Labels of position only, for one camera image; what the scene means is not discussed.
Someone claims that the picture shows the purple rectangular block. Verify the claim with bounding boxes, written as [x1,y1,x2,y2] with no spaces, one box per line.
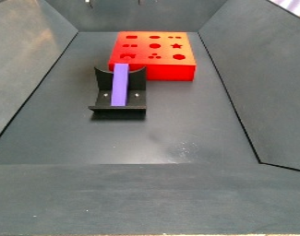
[111,64,128,106]

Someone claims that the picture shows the black curved fixture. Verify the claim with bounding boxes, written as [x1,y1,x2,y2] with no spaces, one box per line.
[88,64,146,114]

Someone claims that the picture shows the red shape-sorter board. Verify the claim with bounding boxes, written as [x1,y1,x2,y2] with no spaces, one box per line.
[107,31,196,81]

